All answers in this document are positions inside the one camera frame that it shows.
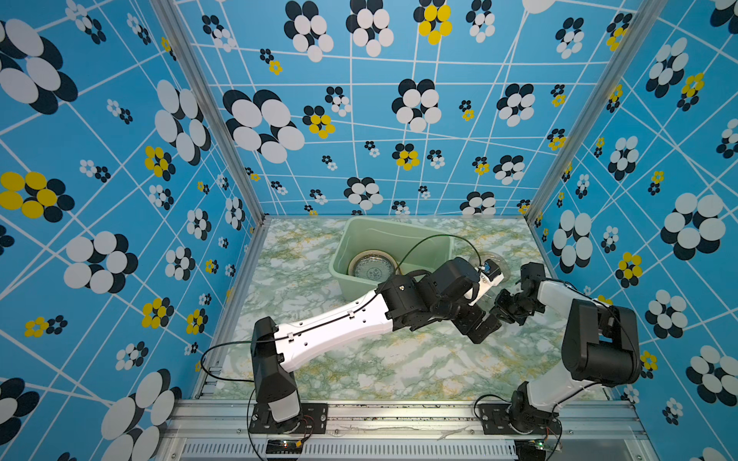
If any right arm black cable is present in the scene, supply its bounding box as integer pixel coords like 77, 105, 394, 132
472, 275, 641, 439

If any aluminium corner post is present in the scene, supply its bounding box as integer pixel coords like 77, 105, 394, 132
526, 0, 668, 226
151, 0, 265, 228

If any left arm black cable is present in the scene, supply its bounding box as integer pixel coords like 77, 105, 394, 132
198, 232, 485, 461

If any grey clear glass plate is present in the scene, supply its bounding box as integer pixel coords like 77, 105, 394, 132
476, 286, 509, 312

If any aluminium corner post left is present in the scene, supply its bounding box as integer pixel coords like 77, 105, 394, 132
151, 0, 265, 228

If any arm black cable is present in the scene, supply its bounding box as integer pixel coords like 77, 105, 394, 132
472, 275, 641, 439
198, 232, 485, 461

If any clear colourless glass plate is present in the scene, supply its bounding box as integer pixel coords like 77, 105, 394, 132
348, 250, 398, 284

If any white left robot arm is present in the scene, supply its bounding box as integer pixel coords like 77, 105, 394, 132
251, 269, 505, 424

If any aluminium corner post right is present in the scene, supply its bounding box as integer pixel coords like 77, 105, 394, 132
526, 0, 668, 226

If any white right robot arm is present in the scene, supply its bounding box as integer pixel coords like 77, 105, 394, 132
492, 280, 643, 433

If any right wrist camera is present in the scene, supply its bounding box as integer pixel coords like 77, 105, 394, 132
520, 262, 547, 292

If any brownish clear glass plate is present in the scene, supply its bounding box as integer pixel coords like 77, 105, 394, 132
480, 253, 511, 286

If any mint green plastic bin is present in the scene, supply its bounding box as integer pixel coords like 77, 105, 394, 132
329, 217, 454, 301

